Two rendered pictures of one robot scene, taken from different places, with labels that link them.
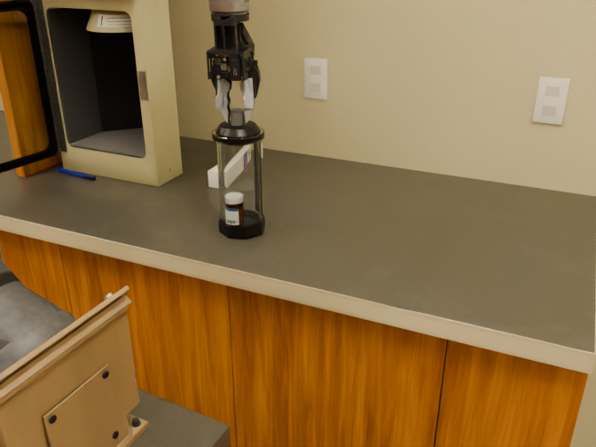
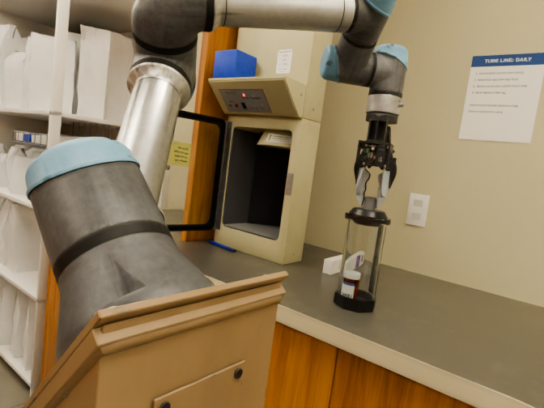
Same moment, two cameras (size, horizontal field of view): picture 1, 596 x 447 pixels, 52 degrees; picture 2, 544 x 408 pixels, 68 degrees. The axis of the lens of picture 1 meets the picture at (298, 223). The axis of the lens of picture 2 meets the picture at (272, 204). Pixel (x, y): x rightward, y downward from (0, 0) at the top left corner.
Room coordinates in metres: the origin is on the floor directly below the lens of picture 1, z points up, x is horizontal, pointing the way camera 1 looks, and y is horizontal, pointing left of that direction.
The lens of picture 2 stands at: (0.23, 0.13, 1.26)
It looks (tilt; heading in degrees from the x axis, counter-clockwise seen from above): 6 degrees down; 13
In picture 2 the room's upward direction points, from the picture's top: 7 degrees clockwise
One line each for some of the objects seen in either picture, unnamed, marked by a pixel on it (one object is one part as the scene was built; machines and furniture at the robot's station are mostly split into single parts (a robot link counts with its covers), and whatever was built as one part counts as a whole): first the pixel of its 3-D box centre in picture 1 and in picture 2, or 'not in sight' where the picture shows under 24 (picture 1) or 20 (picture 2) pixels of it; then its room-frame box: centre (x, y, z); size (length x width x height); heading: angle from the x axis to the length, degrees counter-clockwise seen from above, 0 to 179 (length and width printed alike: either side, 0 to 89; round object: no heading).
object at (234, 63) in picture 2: not in sight; (235, 68); (1.52, 0.62, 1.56); 0.10 x 0.10 x 0.09; 66
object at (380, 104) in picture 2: (231, 1); (384, 108); (1.19, 0.12, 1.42); 0.08 x 0.08 x 0.05
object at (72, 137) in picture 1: (127, 74); (276, 181); (1.65, 0.46, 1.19); 0.26 x 0.24 x 0.35; 66
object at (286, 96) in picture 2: not in sight; (253, 97); (1.48, 0.53, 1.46); 0.32 x 0.12 x 0.10; 66
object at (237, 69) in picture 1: (231, 46); (377, 142); (1.19, 0.13, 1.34); 0.09 x 0.08 x 0.12; 171
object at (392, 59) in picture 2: not in sight; (387, 72); (1.19, 0.13, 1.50); 0.09 x 0.08 x 0.11; 113
